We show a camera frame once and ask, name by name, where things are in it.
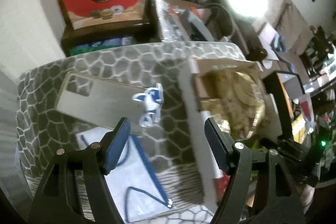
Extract large gold foil bag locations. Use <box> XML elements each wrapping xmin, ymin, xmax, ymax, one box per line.
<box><xmin>200</xmin><ymin>68</ymin><xmax>265</xmax><ymax>140</ymax></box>

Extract cluttered cardboard box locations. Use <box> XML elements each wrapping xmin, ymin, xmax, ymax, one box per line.
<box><xmin>154</xmin><ymin>0</ymin><xmax>216</xmax><ymax>42</ymax></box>

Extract black storage bin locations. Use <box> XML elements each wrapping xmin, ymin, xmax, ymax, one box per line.
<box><xmin>263</xmin><ymin>71</ymin><xmax>315</xmax><ymax>140</ymax></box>

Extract bright lamp device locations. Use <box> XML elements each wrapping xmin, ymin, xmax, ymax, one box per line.
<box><xmin>227</xmin><ymin>0</ymin><xmax>269</xmax><ymax>19</ymax></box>

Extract white cardboard tray box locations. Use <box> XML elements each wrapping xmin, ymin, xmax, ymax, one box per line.
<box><xmin>178</xmin><ymin>58</ymin><xmax>266</xmax><ymax>211</ymax></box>

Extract yellow black booklet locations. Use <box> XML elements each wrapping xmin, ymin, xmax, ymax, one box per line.
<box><xmin>291</xmin><ymin>114</ymin><xmax>307</xmax><ymax>144</ymax></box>

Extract white blue paper bag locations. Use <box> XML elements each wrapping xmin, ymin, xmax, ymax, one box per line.
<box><xmin>75</xmin><ymin>126</ymin><xmax>176</xmax><ymax>223</ymax></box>

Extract orange white box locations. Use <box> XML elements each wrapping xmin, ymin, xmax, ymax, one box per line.
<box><xmin>277</xmin><ymin>74</ymin><xmax>294</xmax><ymax>119</ymax></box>

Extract pink box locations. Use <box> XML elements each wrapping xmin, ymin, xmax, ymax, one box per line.
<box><xmin>259</xmin><ymin>23</ymin><xmax>280</xmax><ymax>50</ymax></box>

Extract blue white figurine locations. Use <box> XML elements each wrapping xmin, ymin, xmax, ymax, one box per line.
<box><xmin>132</xmin><ymin>83</ymin><xmax>164</xmax><ymax>128</ymax></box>

